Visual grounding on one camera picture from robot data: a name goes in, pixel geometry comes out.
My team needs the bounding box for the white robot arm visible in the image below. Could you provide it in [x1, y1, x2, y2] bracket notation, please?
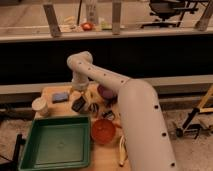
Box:
[67, 51, 180, 171]

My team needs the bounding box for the white plastic cup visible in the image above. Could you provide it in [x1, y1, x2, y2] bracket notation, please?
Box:
[32, 97, 49, 117]

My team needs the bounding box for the striped small object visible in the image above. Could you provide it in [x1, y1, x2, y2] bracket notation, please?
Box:
[89, 103, 99, 117]

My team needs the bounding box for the purple round object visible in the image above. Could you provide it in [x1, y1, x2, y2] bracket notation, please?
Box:
[97, 85, 116, 100]

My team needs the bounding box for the small black white object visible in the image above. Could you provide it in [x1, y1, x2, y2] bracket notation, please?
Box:
[102, 110, 115, 121]

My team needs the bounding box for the orange plastic bowl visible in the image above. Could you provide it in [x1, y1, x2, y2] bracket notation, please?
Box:
[91, 119, 116, 144]

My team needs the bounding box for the green plastic tray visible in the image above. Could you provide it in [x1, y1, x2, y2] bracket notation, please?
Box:
[19, 116, 90, 171]

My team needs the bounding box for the yellow banana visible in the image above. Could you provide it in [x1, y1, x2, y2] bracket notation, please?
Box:
[119, 136, 127, 167]

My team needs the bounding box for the red round object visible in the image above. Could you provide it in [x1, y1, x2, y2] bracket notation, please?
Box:
[81, 22, 94, 31]

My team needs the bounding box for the yellow black stand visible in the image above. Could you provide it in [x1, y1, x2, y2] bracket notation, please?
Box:
[175, 84, 213, 138]

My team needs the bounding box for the black office chair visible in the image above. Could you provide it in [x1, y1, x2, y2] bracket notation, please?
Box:
[141, 0, 198, 28]

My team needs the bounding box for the grey metal post left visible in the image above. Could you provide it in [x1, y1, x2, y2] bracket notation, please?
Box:
[43, 3, 61, 38]

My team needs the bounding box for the grey metal post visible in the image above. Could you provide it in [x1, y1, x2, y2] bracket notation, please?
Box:
[43, 3, 61, 38]
[112, 0, 121, 35]

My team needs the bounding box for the grey metal post middle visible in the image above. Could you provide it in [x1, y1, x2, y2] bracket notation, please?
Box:
[112, 0, 121, 35]

